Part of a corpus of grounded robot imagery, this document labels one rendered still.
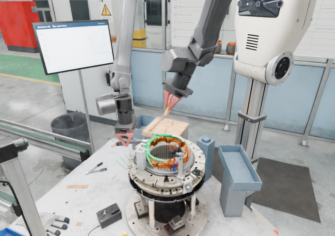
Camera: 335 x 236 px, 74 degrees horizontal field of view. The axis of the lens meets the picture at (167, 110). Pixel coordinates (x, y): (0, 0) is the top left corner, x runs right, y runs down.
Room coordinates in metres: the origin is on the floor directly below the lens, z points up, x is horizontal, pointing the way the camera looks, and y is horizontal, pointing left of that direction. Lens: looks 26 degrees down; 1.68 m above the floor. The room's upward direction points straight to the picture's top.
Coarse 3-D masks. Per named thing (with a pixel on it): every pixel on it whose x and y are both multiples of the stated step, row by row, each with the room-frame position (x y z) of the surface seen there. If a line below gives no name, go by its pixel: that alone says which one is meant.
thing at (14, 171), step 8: (16, 160) 0.41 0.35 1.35; (8, 168) 0.40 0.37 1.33; (16, 168) 0.41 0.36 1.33; (8, 176) 0.40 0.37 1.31; (16, 176) 0.41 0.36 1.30; (24, 176) 0.42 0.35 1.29; (16, 184) 0.40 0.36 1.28; (24, 184) 0.41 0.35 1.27; (16, 192) 0.40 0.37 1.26; (24, 192) 0.41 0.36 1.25; (24, 200) 0.41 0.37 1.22; (32, 200) 0.41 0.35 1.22; (24, 208) 0.40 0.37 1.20; (32, 208) 0.41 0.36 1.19; (32, 216) 0.41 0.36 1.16; (32, 224) 0.40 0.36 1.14; (40, 224) 0.41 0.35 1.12; (32, 232) 0.40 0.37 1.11; (40, 232) 0.41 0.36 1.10
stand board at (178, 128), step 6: (156, 120) 1.12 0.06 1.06; (162, 120) 1.12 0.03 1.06; (168, 120) 1.12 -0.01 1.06; (174, 120) 1.12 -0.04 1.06; (150, 126) 1.05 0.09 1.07; (156, 126) 1.05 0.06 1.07; (162, 126) 1.05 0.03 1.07; (168, 126) 1.05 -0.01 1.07; (174, 126) 1.05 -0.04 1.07; (180, 126) 1.05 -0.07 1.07; (186, 126) 1.05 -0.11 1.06; (144, 132) 0.99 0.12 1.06; (150, 132) 0.99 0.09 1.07; (162, 132) 0.99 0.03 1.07; (168, 132) 0.99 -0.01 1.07; (174, 132) 0.99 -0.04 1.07; (180, 132) 0.99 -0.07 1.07
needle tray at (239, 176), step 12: (228, 156) 0.84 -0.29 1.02; (240, 156) 0.84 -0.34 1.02; (228, 168) 0.71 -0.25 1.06; (240, 168) 0.76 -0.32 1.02; (252, 168) 0.72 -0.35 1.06; (228, 180) 0.69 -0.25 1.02; (240, 180) 0.68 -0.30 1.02; (252, 180) 0.68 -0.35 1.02; (228, 192) 0.70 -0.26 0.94; (240, 192) 0.71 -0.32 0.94; (228, 204) 0.70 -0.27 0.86; (240, 204) 0.71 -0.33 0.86; (228, 216) 0.70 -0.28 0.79; (240, 216) 0.71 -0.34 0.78
